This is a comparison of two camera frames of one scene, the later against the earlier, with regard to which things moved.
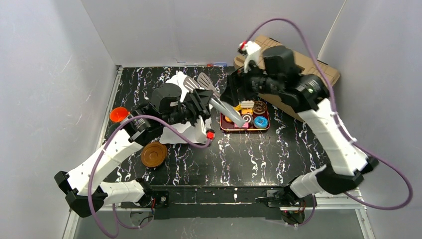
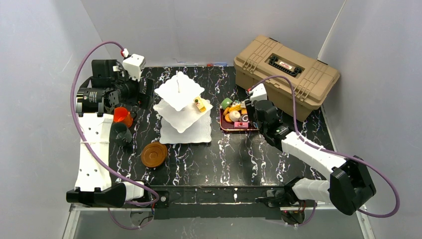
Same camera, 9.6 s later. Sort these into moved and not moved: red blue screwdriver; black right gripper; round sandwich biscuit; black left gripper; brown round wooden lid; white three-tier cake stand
Moved: black left gripper; black right gripper
Not moved: white three-tier cake stand; red blue screwdriver; brown round wooden lid; round sandwich biscuit
